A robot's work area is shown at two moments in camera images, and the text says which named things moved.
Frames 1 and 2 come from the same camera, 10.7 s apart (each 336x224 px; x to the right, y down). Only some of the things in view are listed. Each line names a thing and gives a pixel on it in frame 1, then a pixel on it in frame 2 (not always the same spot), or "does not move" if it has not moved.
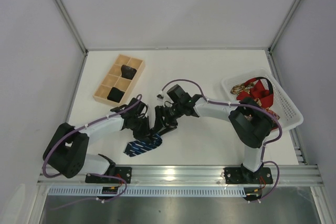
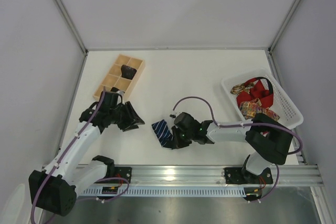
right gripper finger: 164,123 to 175,145
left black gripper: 142,131 to 123,117
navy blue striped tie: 135,148 to 163,134
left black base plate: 125,173 does not move
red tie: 254,88 does not move
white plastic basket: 290,117 does not move
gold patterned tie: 245,87 does not move
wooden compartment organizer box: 114,78 does not move
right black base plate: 243,176 does not move
